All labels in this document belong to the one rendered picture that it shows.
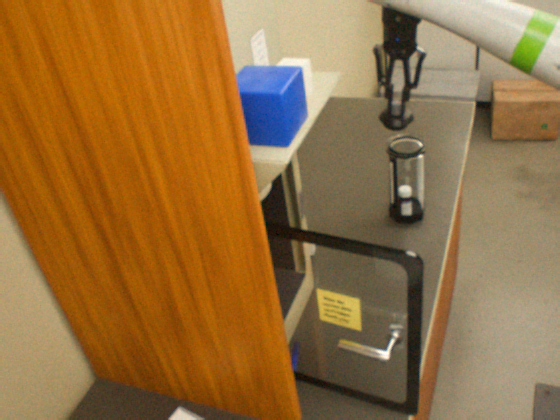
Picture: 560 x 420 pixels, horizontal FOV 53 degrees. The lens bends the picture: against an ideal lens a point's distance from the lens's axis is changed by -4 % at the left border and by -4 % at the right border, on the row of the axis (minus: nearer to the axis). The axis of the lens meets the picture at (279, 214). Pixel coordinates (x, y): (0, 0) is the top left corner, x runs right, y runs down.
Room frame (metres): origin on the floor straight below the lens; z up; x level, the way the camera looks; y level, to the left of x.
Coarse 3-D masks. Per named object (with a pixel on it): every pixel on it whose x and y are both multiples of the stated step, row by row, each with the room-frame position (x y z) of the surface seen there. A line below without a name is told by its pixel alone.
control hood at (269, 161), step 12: (312, 72) 1.02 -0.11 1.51; (324, 72) 1.01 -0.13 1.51; (336, 72) 1.01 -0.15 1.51; (324, 84) 0.96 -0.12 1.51; (336, 84) 0.97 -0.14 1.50; (312, 96) 0.92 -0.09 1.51; (324, 96) 0.91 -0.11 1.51; (312, 108) 0.87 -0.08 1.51; (312, 120) 0.84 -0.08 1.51; (300, 132) 0.80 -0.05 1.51; (252, 156) 0.75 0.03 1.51; (264, 156) 0.74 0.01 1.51; (276, 156) 0.74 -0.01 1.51; (288, 156) 0.74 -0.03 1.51; (264, 168) 0.73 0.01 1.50; (276, 168) 0.72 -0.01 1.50; (264, 180) 0.73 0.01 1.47
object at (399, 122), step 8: (392, 104) 1.31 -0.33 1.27; (400, 104) 1.30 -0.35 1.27; (384, 112) 1.32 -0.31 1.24; (392, 112) 1.31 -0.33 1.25; (400, 112) 1.30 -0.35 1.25; (408, 112) 1.31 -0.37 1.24; (384, 120) 1.29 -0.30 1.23; (392, 120) 1.28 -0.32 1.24; (400, 120) 1.28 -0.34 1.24; (408, 120) 1.28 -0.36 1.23; (392, 128) 1.28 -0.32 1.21; (400, 128) 1.28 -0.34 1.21
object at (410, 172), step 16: (400, 144) 1.32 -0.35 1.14; (416, 144) 1.30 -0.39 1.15; (400, 160) 1.24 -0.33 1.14; (416, 160) 1.23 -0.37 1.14; (400, 176) 1.24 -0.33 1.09; (416, 176) 1.23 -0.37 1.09; (400, 192) 1.24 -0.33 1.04; (416, 192) 1.23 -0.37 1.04; (400, 208) 1.24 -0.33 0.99; (416, 208) 1.23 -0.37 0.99
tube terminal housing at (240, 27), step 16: (224, 0) 0.88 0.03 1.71; (240, 0) 0.93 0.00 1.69; (256, 0) 0.98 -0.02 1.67; (272, 0) 1.04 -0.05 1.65; (224, 16) 0.87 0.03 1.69; (240, 16) 0.92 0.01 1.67; (256, 16) 0.97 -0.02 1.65; (272, 16) 1.04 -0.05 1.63; (240, 32) 0.91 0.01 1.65; (272, 32) 1.03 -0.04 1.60; (240, 48) 0.90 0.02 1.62; (272, 48) 1.02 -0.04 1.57; (240, 64) 0.89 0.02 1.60; (272, 64) 1.01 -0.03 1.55; (288, 176) 1.06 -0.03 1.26; (288, 192) 1.06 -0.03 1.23; (288, 208) 1.04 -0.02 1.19; (304, 224) 1.04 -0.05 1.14
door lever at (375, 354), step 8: (392, 336) 0.62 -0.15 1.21; (344, 344) 0.62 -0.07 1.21; (352, 344) 0.62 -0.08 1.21; (392, 344) 0.61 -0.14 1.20; (352, 352) 0.61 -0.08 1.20; (360, 352) 0.60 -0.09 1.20; (368, 352) 0.60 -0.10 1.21; (376, 352) 0.59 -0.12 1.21; (384, 352) 0.59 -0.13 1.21; (376, 360) 0.59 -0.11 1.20; (384, 360) 0.58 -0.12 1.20
